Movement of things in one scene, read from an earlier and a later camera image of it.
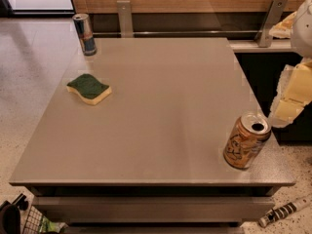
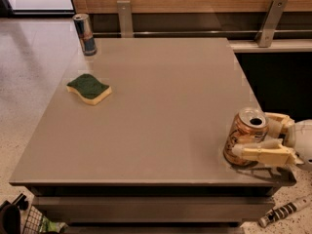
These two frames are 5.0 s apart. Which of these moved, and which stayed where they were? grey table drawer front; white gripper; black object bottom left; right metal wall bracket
Moved: white gripper
Stayed: black object bottom left; grey table drawer front; right metal wall bracket
